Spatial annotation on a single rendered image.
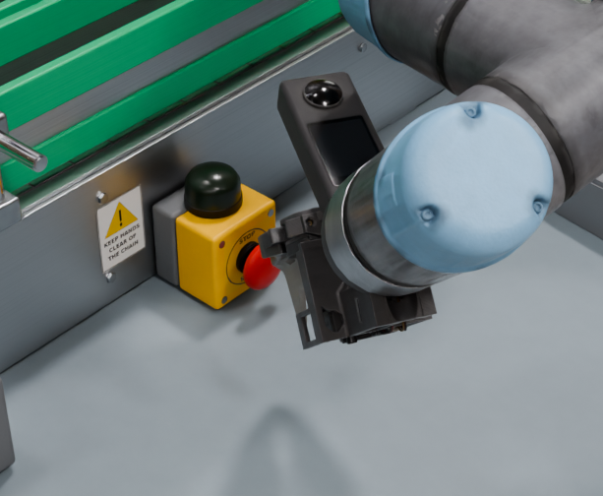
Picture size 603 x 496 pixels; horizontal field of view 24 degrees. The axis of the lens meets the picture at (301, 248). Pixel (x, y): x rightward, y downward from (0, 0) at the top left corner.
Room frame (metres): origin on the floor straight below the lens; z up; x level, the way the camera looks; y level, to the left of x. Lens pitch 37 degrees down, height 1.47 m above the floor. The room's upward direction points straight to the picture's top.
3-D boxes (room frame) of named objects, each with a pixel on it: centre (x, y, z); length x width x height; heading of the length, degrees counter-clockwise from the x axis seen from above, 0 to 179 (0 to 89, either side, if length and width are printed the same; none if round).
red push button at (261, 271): (0.87, 0.04, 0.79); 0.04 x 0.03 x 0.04; 138
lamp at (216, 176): (0.90, 0.07, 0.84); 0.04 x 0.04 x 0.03
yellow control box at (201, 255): (0.90, 0.07, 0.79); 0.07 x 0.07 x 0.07; 48
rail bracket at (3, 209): (0.78, 0.19, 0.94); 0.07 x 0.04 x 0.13; 48
